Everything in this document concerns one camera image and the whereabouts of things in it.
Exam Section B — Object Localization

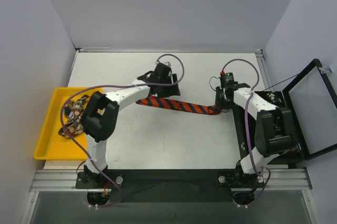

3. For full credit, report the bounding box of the orange navy striped tie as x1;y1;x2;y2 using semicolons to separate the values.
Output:
135;96;222;115

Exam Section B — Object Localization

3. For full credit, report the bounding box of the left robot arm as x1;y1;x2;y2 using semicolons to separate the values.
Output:
81;62;180;188

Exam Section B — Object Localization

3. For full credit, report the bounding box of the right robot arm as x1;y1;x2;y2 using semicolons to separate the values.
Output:
215;84;303;187

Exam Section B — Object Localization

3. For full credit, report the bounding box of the black framed glass box lid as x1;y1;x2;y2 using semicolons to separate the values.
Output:
282;59;336;160

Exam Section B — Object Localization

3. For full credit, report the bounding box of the black tie storage box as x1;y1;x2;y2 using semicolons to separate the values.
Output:
233;91;305;165

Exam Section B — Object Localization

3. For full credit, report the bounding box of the brown floral tie in tray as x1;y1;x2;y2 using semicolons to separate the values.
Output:
58;94;90;139

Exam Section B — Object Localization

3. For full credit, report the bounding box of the yellow plastic tray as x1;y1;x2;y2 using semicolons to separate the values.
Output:
34;87;94;160

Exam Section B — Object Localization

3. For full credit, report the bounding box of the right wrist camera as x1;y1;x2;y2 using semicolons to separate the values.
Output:
220;71;237;88

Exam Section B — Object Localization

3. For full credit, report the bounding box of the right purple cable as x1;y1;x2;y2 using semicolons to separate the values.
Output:
220;59;272;206

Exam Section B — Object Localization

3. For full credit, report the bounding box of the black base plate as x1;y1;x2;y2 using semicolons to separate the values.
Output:
75;169;264;205

